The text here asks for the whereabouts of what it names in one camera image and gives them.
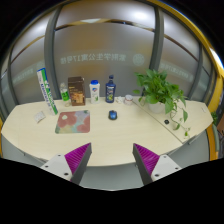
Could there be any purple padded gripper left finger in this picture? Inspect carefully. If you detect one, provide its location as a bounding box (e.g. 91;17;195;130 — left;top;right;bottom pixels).
41;143;92;185

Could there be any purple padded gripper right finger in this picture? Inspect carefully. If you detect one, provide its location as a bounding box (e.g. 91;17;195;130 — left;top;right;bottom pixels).
133;143;181;185

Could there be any blue black computer mouse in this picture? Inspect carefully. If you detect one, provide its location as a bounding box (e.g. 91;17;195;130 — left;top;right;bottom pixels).
108;110;118;120

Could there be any floral patterned mouse pad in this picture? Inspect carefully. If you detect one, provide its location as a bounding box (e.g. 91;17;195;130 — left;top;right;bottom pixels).
55;110;90;134

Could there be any white paper packet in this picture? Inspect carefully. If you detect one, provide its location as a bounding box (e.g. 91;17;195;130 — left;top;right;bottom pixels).
34;111;45;123

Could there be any clear green-label bottle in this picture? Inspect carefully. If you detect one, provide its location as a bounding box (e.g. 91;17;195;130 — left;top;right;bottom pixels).
60;82;71;107

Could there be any green potted plant white pot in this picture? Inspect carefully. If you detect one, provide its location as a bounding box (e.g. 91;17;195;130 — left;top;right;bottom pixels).
133;69;190;137

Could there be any brown cardboard box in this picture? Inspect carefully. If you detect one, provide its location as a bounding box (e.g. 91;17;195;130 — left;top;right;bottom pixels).
68;76;85;106

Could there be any white shampoo bottle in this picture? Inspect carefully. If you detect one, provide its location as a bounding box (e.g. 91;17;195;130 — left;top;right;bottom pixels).
89;80;100;104

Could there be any dark blue shampoo bottle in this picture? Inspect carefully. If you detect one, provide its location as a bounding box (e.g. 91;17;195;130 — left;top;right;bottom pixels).
106;75;116;103

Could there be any white green shuttlecock tube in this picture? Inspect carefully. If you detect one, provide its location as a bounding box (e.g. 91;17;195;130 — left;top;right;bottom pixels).
37;68;58;115

